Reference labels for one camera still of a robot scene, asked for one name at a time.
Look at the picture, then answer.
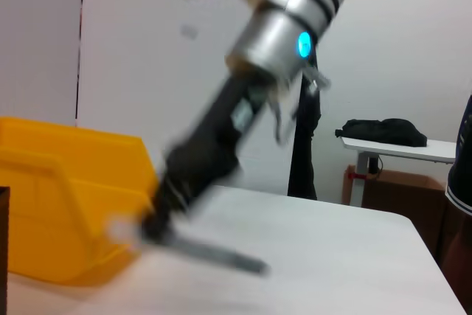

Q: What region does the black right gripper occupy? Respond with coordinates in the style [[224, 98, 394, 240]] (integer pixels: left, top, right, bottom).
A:
[[141, 71, 276, 245]]

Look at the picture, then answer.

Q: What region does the black mesh pen holder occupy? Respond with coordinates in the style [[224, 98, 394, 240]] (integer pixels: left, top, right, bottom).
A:
[[0, 186, 11, 307]]

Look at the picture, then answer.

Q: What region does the grey pen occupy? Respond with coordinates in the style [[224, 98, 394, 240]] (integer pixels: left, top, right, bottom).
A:
[[106, 218, 271, 276]]

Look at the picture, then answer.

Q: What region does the black bag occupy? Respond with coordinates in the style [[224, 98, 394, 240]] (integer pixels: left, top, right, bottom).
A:
[[334, 118, 428, 148]]

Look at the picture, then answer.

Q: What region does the person in dark clothes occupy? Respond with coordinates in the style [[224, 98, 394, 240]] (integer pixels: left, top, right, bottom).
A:
[[444, 95, 472, 217]]

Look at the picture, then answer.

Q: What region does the right gripper cable with connector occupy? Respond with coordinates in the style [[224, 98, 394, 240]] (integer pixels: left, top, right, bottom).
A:
[[268, 63, 332, 145]]

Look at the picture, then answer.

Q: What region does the white background desk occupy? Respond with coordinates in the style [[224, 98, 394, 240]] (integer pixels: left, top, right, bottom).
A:
[[340, 136, 459, 208]]

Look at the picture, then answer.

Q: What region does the yellow plastic bin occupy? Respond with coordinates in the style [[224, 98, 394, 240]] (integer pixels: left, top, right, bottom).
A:
[[0, 116, 160, 287]]

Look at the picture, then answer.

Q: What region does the brown cardboard box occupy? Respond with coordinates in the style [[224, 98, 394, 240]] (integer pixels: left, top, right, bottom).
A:
[[342, 165, 448, 235]]

